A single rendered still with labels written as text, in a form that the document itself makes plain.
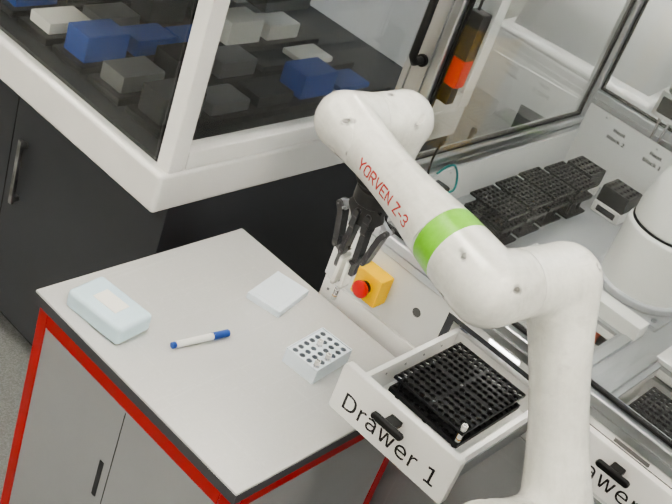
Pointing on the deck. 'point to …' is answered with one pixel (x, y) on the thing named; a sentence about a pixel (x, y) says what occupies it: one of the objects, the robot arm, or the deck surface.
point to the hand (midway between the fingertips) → (344, 270)
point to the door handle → (422, 36)
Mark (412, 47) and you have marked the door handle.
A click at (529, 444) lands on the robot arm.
